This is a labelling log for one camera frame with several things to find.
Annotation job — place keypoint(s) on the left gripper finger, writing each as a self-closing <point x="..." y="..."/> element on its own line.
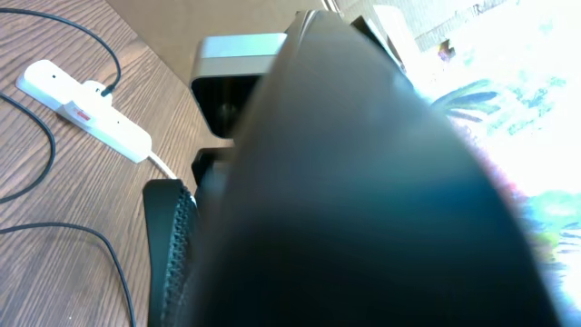
<point x="170" y="216"/>

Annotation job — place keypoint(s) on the Samsung Galaxy smartphone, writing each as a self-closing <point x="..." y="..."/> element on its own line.
<point x="347" y="201"/>

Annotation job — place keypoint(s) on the white charger adapter plug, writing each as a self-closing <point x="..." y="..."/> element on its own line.
<point x="87" y="104"/>

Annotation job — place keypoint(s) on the white power strip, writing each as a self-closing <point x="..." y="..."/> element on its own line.
<point x="51" y="86"/>

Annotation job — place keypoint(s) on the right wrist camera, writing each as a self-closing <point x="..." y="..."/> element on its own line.
<point x="226" y="70"/>

